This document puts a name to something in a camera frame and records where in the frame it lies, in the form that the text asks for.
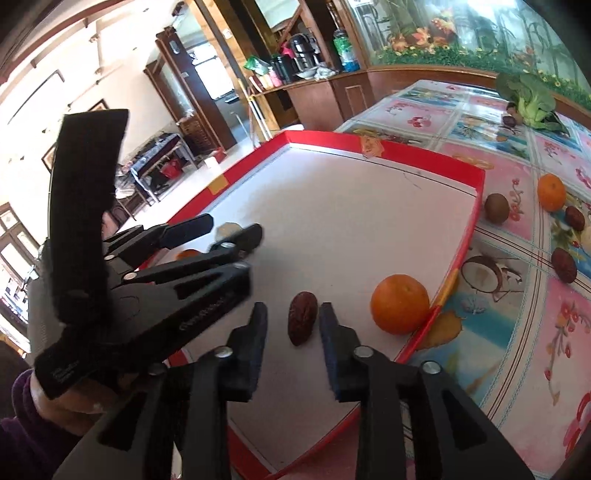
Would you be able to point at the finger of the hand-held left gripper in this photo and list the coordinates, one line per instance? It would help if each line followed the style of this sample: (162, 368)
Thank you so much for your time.
(244, 237)
(184, 230)

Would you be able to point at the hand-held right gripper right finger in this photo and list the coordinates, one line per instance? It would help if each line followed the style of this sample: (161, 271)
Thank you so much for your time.
(328, 341)

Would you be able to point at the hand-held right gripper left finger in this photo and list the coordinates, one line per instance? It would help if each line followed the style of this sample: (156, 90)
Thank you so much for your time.
(258, 337)

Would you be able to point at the walnut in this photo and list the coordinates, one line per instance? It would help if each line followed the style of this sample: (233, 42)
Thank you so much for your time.
(228, 229)

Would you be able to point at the orange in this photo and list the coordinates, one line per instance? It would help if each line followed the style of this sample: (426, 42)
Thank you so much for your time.
(400, 304)
(188, 253)
(551, 191)

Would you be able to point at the dark red date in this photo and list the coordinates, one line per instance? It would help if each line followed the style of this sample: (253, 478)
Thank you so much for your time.
(301, 318)
(510, 121)
(564, 264)
(576, 217)

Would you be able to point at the red tray white inside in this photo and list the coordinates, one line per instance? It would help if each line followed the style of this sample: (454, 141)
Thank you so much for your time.
(323, 217)

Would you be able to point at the brown round nut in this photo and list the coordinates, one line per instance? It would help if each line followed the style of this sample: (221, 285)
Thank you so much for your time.
(496, 208)

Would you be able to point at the person's left hand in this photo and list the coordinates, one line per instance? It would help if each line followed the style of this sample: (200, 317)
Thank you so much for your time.
(74, 408)

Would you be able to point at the red bag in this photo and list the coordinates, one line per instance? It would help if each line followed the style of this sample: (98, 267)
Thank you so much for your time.
(171, 168)

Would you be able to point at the wooden cabinet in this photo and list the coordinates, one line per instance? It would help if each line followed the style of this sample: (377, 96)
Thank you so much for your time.
(323, 99)

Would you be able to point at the green bag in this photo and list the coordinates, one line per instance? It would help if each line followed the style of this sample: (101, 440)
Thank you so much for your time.
(255, 64)

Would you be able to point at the black thermos flask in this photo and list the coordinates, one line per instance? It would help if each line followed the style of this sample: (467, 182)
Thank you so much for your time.
(301, 50)

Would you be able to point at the colourful printed tablecloth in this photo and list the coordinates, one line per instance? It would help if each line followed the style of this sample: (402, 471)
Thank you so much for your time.
(531, 369)

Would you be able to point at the green label water bottle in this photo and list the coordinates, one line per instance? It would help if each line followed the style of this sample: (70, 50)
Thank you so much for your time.
(346, 50)

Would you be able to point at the green leafy vegetable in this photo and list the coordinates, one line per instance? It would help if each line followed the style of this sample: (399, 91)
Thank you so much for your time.
(531, 99)

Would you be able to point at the flower and bamboo wall poster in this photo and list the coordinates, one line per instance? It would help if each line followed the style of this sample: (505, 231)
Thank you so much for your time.
(461, 27)

